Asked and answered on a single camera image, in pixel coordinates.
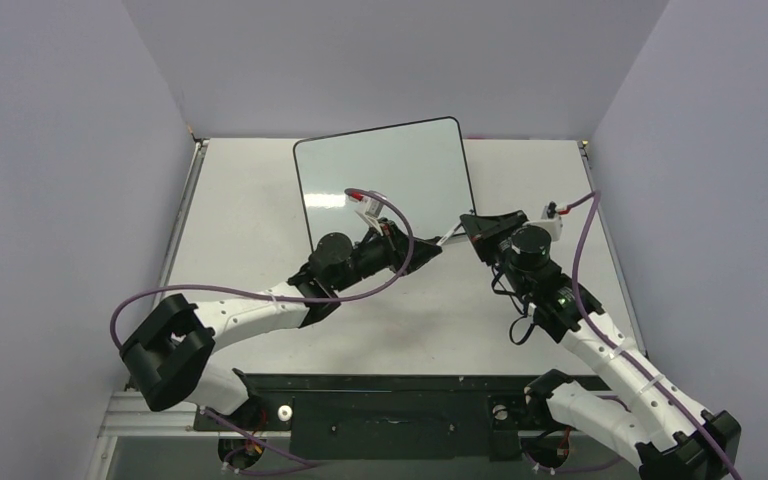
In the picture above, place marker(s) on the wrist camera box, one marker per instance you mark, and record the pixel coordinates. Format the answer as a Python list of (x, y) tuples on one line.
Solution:
[(551, 221), (368, 209)]

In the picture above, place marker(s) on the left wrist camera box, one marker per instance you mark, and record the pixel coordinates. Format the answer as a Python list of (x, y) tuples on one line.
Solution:
[(368, 209)]

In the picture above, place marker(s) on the white whiteboard black frame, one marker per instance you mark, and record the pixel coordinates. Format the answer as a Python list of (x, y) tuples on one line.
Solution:
[(419, 166)]

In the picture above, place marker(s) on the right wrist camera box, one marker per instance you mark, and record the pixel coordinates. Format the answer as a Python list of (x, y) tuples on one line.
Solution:
[(551, 221)]

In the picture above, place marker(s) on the aluminium table frame rail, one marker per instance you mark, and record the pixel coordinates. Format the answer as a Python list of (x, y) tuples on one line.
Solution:
[(105, 447)]

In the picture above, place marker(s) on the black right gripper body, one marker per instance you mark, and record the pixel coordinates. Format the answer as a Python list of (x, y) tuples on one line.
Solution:
[(496, 233)]

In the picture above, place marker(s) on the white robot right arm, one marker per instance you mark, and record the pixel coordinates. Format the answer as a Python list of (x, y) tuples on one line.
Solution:
[(651, 423)]

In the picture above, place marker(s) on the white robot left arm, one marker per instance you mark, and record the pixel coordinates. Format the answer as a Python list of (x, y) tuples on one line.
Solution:
[(169, 354)]

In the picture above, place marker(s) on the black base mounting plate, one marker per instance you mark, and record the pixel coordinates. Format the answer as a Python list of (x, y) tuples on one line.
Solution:
[(392, 417)]

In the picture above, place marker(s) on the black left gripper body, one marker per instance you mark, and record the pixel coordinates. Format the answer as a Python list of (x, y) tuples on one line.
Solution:
[(385, 251)]

